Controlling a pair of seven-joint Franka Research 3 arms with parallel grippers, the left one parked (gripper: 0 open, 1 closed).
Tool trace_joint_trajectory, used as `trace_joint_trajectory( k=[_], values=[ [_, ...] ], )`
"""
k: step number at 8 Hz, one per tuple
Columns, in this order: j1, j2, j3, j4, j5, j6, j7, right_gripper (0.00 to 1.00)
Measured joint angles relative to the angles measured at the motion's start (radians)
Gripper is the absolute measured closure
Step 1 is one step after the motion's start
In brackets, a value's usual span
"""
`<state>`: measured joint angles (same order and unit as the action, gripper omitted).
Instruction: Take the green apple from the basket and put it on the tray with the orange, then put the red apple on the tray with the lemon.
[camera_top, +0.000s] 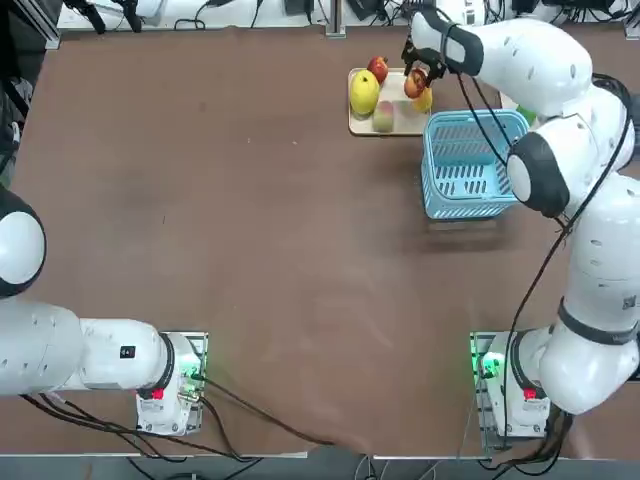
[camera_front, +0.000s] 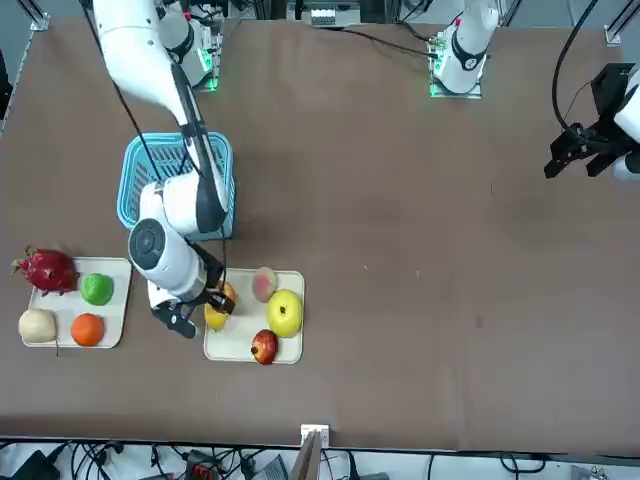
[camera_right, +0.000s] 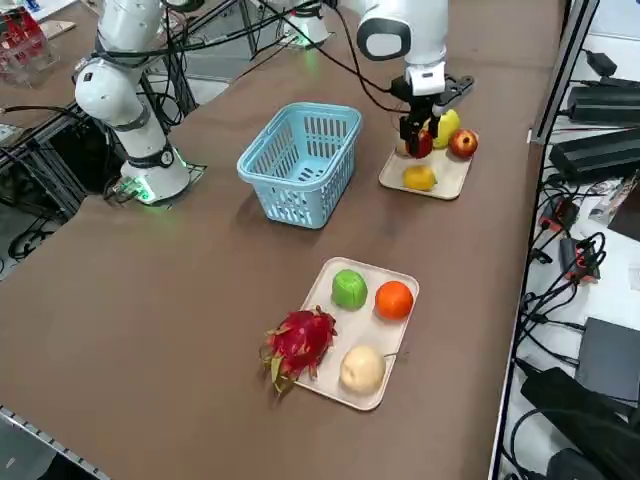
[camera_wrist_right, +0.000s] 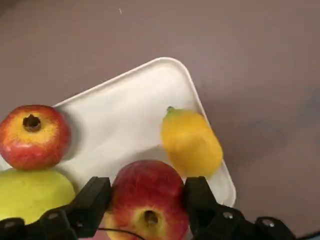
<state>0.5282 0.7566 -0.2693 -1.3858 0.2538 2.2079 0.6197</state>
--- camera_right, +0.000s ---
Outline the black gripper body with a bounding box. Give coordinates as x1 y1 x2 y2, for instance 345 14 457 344
392 74 475 121

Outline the small red yellow apple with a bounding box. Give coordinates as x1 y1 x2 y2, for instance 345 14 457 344
412 128 435 160

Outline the green apple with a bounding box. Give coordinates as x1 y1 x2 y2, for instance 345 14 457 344
331 268 370 310

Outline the large yellow-green apple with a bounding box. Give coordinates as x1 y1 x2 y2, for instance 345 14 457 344
430 108 462 150

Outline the large red apple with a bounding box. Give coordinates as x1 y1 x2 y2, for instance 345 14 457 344
448 128 480 160

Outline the yellow lemon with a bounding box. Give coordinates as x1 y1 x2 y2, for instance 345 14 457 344
402 164 439 193

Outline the pale rectangular plastic tray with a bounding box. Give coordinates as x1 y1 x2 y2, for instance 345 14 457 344
378 142 475 202
294 256 420 413

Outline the light blue slotted plastic basket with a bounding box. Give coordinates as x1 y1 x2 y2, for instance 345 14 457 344
236 102 363 231

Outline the orange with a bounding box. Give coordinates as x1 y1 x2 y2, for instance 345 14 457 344
374 280 415 321

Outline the black red electronic device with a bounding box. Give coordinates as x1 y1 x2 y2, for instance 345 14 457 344
558 234 604 282
539 197 576 231

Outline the long black power adapter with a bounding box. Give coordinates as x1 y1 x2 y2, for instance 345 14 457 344
548 127 640 182
568 85 640 126

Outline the small black power adapter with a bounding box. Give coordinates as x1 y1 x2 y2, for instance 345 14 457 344
584 48 619 76

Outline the red dragon fruit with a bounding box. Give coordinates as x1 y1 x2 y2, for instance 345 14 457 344
258 305 339 399

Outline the pale pear with stem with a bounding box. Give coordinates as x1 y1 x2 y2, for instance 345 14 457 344
339 344 401 396

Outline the dark grey flat box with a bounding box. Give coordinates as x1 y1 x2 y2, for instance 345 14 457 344
574 316 640 401

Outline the clear acrylic box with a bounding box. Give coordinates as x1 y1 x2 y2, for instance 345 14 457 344
0 10 61 90

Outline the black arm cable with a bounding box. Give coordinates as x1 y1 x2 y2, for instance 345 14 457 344
319 0 409 116

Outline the aluminium profile post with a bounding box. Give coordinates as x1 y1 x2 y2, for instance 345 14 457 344
528 0 601 146

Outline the dark metal frame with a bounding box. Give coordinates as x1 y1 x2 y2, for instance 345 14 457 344
0 102 126 221

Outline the aluminium table edge rail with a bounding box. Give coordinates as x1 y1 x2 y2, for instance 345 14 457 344
0 403 114 480

